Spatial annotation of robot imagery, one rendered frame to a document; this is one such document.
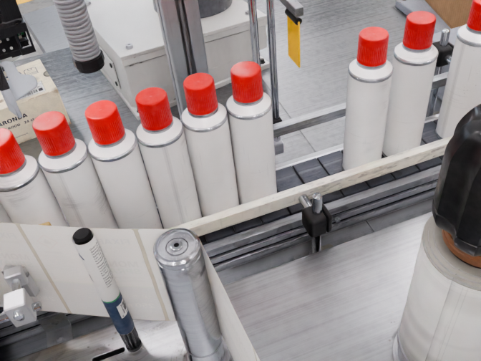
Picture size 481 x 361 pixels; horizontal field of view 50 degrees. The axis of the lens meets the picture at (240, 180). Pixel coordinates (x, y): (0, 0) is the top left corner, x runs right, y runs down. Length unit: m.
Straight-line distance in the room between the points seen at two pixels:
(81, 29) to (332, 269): 0.39
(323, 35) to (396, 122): 0.46
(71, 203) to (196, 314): 0.21
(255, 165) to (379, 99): 0.17
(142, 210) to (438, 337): 0.34
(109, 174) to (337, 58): 0.61
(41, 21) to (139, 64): 0.52
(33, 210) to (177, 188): 0.15
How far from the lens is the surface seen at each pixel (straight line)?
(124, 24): 1.00
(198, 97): 0.55
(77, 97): 1.06
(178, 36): 0.67
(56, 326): 0.70
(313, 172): 0.73
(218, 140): 0.58
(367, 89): 0.63
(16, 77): 0.94
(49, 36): 1.31
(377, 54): 0.62
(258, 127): 0.58
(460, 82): 0.74
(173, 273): 0.42
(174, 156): 0.57
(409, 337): 0.51
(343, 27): 1.17
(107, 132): 0.55
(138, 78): 0.92
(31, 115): 0.97
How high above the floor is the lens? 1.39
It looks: 44 degrees down
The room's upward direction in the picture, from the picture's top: 7 degrees counter-clockwise
